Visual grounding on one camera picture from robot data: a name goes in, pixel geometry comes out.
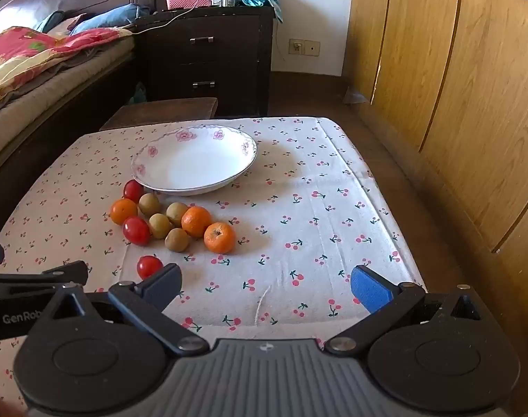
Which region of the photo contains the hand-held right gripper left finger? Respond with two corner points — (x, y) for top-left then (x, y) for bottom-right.
(42, 263), (210, 355)

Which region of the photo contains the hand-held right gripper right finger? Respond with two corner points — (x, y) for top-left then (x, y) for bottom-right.
(325, 265), (497, 354)

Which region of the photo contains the red cherry tomato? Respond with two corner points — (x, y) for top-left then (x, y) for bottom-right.
(136, 255), (164, 281)
(123, 179), (145, 204)
(122, 216), (152, 245)

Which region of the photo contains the tan longan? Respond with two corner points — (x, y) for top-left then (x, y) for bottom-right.
(165, 228), (190, 253)

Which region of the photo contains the potato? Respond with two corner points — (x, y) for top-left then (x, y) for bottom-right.
(166, 202), (189, 228)
(138, 193), (161, 218)
(148, 213), (174, 240)

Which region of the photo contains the orange mandarin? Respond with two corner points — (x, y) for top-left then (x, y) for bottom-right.
(181, 206), (213, 239)
(203, 222), (237, 255)
(110, 198), (138, 226)

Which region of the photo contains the white floral plate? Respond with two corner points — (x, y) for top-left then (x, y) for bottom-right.
(130, 124), (258, 196)

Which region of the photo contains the white thread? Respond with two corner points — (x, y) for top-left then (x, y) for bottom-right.
(254, 286), (272, 326)

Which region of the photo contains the cherry print tablecloth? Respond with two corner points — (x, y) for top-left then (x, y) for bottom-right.
(0, 116), (427, 417)

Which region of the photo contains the beige mattress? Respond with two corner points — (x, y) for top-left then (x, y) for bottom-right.
(0, 37), (136, 170)

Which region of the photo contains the dark wooden stool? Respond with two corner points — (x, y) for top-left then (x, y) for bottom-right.
(99, 98), (219, 132)

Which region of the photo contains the red yellow floral blanket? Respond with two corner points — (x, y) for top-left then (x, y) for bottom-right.
(0, 26), (134, 109)

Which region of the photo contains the dark wooden nightstand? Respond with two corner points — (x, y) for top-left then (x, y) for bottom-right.
(136, 6), (275, 118)

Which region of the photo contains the light wooden wardrobe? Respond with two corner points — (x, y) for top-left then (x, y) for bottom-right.
(342, 0), (528, 417)

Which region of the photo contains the dark teal pillow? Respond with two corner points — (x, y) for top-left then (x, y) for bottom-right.
(33, 10), (67, 33)

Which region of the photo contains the blue pillow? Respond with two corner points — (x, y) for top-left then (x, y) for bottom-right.
(70, 3), (152, 35)

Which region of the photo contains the dark wooden bed frame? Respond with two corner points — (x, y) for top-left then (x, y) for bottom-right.
(0, 52), (147, 244)

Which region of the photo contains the wall socket plate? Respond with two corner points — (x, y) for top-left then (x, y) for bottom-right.
(289, 39), (321, 56)

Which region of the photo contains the white cable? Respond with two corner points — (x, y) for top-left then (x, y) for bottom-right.
(133, 0), (204, 35)

